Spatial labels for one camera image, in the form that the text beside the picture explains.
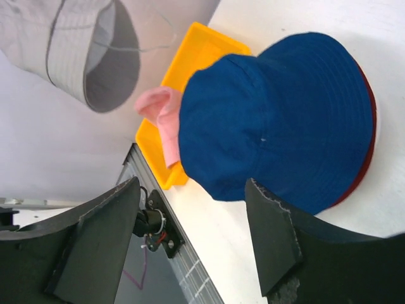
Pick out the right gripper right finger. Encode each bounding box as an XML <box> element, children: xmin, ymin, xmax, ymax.
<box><xmin>245</xmin><ymin>179</ymin><xmax>404</xmax><ymax>303</ymax></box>

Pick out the pink hat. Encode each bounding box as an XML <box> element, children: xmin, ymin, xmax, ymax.
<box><xmin>134</xmin><ymin>86</ymin><xmax>182</xmax><ymax>168</ymax></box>

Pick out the yellow plastic bin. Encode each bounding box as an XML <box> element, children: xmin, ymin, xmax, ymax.
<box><xmin>135</xmin><ymin>22</ymin><xmax>251</xmax><ymax>190</ymax></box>

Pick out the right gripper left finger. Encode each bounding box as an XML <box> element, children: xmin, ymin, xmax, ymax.
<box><xmin>1</xmin><ymin>177</ymin><xmax>140</xmax><ymax>303</ymax></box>

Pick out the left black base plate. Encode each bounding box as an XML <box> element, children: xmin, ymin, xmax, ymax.
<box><xmin>133</xmin><ymin>186</ymin><xmax>185</xmax><ymax>259</ymax></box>

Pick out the dark red bucket hat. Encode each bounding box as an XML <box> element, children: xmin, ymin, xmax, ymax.
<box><xmin>330</xmin><ymin>65</ymin><xmax>377</xmax><ymax>208</ymax></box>

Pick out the grey hat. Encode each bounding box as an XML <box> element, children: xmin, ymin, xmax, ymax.
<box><xmin>1</xmin><ymin>1</ymin><xmax>145</xmax><ymax>113</ymax></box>

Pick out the aluminium front rail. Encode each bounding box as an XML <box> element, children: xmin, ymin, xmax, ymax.
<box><xmin>115</xmin><ymin>144</ymin><xmax>223</xmax><ymax>303</ymax></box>

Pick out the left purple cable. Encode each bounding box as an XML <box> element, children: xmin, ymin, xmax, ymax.
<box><xmin>121</xmin><ymin>246</ymin><xmax>149</xmax><ymax>291</ymax></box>

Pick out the blue hat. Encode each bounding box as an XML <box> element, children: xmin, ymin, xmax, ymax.
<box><xmin>178</xmin><ymin>32</ymin><xmax>366</xmax><ymax>215</ymax></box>

